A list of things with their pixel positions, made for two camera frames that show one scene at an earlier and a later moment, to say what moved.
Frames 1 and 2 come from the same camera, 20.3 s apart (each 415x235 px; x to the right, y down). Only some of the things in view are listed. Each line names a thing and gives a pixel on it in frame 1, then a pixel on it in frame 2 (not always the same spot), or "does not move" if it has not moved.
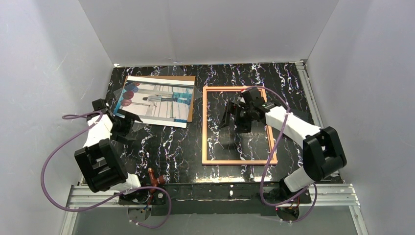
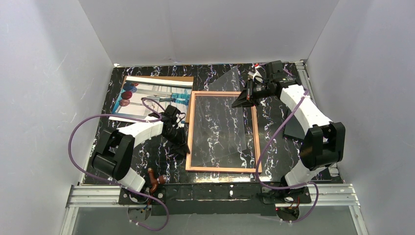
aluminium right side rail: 302,68 does not move
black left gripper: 123,123 to 176,136
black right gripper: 240,114 to 254,92
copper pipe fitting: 154,181 does not move
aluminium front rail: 342,196 does not move
